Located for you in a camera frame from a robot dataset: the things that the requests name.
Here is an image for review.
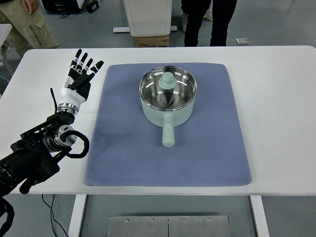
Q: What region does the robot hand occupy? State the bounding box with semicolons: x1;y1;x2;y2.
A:
58;48;104;107

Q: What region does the green pot with handle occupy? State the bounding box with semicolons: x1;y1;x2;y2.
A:
139;65;198;148

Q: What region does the glass lid with green knob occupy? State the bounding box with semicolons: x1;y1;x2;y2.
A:
139;65;198;111

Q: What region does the white stand foot bar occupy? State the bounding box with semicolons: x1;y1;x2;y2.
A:
113;25;178;34

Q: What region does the blue textured mat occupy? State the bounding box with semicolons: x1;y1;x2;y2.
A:
83;63;252;188

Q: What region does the person in khaki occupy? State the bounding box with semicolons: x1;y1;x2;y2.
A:
0;0;61;56

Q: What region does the small black box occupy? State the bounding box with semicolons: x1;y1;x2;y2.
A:
86;0;100;13

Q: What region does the black and white equipment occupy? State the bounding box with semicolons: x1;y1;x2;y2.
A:
40;0;86;15

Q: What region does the brown cardboard box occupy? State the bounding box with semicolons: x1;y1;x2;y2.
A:
133;34;170;48

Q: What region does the small white side table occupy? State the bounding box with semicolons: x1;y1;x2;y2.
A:
0;23;15;75

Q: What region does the white table leg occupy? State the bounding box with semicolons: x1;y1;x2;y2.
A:
249;196;270;237
68;195;87;237

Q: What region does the person in black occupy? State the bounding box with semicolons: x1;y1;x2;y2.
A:
181;0;238;47

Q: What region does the black cable under table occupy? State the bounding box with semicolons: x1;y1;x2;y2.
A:
41;194;69;237

